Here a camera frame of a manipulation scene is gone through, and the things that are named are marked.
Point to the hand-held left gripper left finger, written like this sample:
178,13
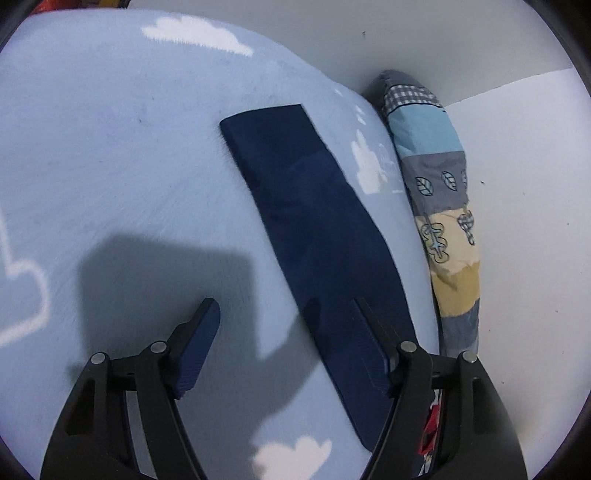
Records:
196,350

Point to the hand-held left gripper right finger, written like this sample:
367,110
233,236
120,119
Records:
369,350

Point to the navy blue pants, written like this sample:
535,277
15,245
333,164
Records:
314,221

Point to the patchwork leaf print quilt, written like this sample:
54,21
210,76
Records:
443,184

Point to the light blue cloud blanket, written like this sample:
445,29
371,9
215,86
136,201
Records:
115,161

